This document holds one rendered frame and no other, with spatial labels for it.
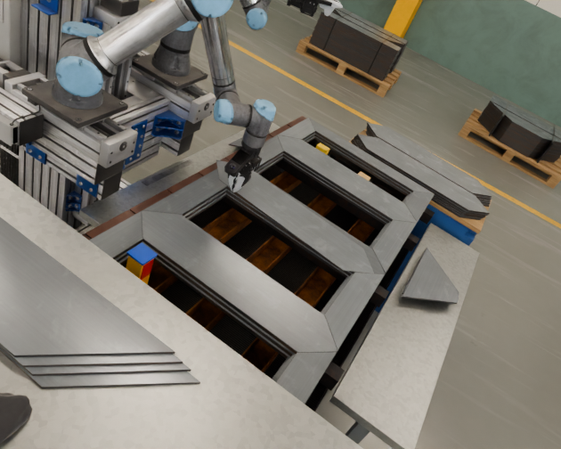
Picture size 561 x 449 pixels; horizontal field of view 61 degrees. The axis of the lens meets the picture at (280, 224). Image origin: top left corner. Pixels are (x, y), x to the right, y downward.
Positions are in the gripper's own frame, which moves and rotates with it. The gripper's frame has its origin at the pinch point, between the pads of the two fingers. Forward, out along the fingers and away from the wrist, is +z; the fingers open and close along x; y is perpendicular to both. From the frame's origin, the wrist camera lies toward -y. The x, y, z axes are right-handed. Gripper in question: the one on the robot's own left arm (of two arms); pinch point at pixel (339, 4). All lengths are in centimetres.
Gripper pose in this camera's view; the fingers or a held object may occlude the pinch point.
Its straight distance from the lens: 208.1
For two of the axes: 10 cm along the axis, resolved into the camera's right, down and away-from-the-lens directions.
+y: -3.4, 6.4, 6.9
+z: 9.4, 2.7, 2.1
